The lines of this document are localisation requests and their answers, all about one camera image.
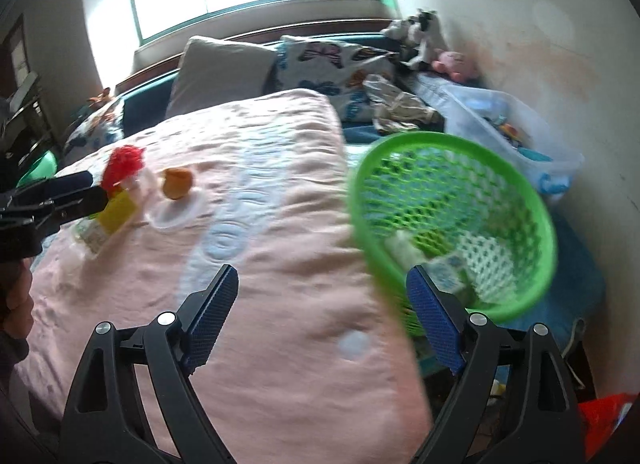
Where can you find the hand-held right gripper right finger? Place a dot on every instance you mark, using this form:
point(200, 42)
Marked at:
point(435, 319)

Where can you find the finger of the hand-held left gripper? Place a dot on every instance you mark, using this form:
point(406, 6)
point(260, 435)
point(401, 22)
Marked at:
point(85, 201)
point(70, 183)

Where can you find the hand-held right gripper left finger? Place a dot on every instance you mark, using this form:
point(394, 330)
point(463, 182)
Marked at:
point(210, 319)

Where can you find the yellow green packet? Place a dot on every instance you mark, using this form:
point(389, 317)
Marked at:
point(117, 211)

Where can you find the red foam net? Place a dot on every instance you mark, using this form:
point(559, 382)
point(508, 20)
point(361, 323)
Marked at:
point(122, 164)

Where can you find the clear plastic dome lid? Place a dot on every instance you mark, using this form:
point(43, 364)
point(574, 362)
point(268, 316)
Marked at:
point(170, 221)

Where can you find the small orange bun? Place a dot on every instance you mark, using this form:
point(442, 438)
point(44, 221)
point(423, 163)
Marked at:
point(177, 183)

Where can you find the green plastic basket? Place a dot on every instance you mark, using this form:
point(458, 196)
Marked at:
point(380, 164)

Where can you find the person's left hand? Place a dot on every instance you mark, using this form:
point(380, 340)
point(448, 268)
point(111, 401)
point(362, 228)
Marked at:
point(15, 304)

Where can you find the green plastic basin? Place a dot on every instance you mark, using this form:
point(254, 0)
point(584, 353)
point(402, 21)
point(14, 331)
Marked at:
point(42, 166)

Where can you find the small butterfly print pillow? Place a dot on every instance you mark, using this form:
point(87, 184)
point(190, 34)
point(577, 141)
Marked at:
point(95, 129)

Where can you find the metal rack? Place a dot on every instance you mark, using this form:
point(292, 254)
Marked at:
point(25, 109)

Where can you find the orange plush toy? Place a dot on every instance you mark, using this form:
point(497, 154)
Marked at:
point(101, 95)

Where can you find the pink printed blanket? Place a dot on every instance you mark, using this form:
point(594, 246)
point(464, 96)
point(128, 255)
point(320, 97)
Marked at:
point(275, 244)

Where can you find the grey pillow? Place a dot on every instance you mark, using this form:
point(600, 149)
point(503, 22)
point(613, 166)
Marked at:
point(220, 69)

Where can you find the red plastic stool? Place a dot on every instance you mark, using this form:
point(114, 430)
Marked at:
point(600, 424)

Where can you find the beige crumpled garment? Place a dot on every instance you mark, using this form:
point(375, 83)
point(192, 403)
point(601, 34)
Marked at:
point(395, 104)

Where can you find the clear storage bin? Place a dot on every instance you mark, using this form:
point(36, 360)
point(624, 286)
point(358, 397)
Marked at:
point(500, 109)

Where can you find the grey patterned bedding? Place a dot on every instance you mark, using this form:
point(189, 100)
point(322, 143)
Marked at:
point(435, 86)

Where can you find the wooden headboard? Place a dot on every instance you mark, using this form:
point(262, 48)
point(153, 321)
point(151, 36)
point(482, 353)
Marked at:
point(250, 34)

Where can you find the pink plush toy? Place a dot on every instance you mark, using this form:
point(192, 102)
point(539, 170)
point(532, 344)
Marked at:
point(455, 64)

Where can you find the large butterfly print pillow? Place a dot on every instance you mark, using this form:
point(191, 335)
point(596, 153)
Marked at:
point(325, 56)

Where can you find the cow plush toy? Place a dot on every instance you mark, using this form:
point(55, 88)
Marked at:
point(425, 34)

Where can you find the grey plush toy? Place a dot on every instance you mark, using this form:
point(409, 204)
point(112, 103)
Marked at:
point(397, 30)

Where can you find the dark framed wall picture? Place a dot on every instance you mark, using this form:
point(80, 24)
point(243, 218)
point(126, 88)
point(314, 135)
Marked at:
point(15, 54)

